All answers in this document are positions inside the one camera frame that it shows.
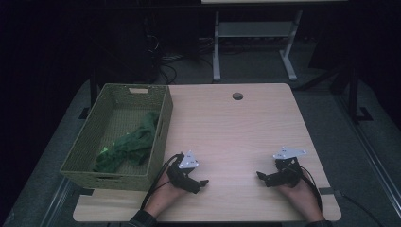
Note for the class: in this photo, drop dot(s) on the metal floor rail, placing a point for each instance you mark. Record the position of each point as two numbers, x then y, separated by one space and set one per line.
378 170
56 201

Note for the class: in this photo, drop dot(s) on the green woven basket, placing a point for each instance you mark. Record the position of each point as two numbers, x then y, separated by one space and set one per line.
126 94

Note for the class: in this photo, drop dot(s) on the person's right hand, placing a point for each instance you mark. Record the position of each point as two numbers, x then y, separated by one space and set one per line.
302 197

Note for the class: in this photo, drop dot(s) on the green furry scarf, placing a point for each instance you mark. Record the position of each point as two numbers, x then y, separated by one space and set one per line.
132 145

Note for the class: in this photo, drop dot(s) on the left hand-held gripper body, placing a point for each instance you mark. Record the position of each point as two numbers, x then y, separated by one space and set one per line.
179 176

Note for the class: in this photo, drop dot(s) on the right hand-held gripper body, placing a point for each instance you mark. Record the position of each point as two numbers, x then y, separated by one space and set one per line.
288 175

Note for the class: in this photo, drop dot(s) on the black table leg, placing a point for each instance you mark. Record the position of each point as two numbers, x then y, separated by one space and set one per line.
93 91

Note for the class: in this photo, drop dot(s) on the black metal stand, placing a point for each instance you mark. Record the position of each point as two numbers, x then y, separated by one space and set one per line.
353 94

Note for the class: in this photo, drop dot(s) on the person's left hand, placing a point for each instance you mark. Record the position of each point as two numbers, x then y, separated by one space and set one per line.
167 194

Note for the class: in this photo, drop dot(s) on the grey metal stand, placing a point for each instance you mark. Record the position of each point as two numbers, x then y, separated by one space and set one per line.
252 29

